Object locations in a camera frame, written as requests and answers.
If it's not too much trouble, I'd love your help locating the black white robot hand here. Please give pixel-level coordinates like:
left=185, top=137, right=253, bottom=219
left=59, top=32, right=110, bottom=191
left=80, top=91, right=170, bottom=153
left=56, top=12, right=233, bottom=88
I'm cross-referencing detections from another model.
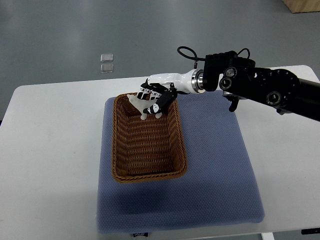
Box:
left=136, top=69, right=205, bottom=119

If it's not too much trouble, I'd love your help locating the white bear figurine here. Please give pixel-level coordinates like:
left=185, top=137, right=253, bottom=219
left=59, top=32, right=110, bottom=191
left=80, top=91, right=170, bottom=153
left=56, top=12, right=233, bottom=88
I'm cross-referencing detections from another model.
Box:
left=126, top=94, right=157, bottom=120

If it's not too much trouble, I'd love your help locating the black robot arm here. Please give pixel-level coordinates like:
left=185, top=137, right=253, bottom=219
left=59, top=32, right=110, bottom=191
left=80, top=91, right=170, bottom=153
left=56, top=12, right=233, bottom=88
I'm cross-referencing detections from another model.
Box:
left=191, top=50, right=320, bottom=121

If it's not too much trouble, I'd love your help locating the brown wicker basket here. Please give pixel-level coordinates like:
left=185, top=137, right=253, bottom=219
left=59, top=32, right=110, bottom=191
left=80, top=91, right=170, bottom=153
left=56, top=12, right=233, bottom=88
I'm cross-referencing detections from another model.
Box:
left=111, top=93, right=188, bottom=184

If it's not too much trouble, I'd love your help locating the upper metal floor plate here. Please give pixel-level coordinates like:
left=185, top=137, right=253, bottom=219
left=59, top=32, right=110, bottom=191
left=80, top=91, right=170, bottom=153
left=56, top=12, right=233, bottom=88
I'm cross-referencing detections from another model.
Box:
left=100, top=53, right=114, bottom=63

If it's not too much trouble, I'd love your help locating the blue grey cushion mat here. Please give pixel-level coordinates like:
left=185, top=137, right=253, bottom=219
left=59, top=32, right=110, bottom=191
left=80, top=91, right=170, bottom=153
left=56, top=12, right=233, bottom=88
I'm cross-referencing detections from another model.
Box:
left=97, top=91, right=265, bottom=234

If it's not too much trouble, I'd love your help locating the wooden box corner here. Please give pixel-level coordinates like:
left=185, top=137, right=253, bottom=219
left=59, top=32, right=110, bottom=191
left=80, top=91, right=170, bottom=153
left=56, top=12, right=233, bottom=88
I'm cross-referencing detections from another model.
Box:
left=282, top=0, right=320, bottom=14

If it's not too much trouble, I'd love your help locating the black cable loop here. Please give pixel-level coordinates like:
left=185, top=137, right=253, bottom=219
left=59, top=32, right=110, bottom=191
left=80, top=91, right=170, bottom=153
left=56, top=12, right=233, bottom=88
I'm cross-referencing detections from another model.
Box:
left=177, top=46, right=207, bottom=69

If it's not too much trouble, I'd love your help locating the black table bracket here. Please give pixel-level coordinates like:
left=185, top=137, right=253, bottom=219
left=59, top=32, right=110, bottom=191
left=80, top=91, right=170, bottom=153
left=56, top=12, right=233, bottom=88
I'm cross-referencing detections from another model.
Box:
left=301, top=227, right=320, bottom=235

